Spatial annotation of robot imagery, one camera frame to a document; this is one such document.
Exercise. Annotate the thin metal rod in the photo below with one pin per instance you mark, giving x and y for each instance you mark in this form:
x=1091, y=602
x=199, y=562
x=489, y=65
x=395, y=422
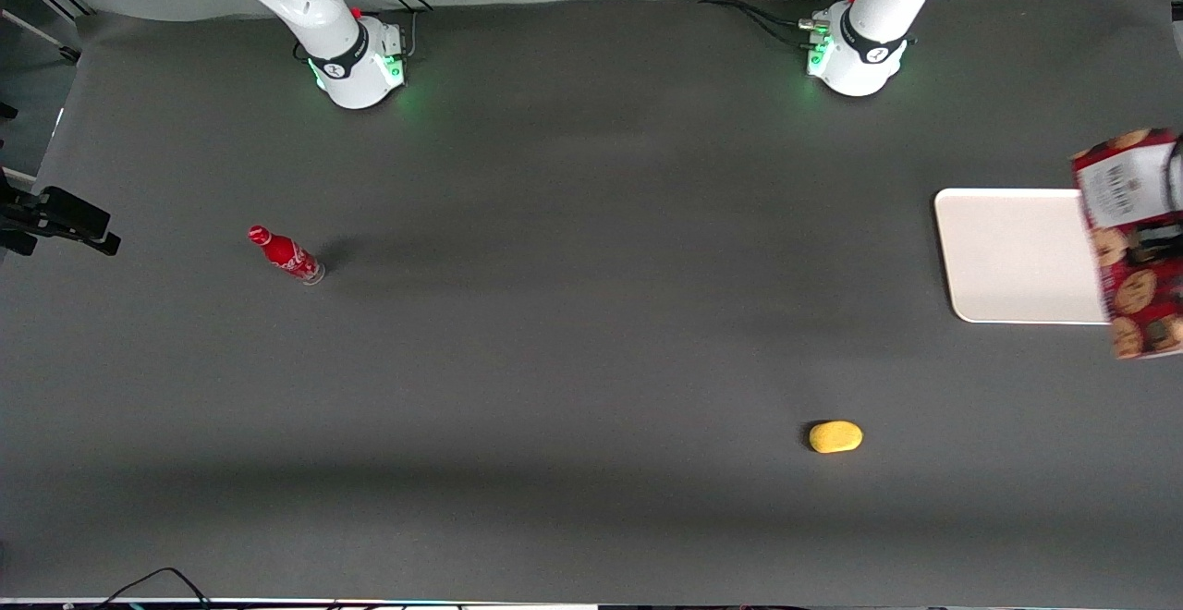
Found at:
x=42, y=35

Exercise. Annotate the white rectangular tray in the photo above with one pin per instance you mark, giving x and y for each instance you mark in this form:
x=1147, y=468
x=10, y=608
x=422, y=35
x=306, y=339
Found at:
x=1017, y=259

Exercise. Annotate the red cookie box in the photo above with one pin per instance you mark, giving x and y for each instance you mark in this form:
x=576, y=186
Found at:
x=1132, y=296

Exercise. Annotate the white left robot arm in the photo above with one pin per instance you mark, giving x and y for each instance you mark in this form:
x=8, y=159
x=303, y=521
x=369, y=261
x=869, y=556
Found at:
x=873, y=28

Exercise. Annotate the yellow oval sponge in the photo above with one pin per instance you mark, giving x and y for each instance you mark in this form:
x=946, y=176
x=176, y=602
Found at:
x=835, y=436

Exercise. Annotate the red cola bottle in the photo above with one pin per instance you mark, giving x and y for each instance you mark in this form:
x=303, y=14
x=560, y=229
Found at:
x=285, y=254

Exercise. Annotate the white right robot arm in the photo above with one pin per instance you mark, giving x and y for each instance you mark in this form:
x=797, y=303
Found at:
x=305, y=0

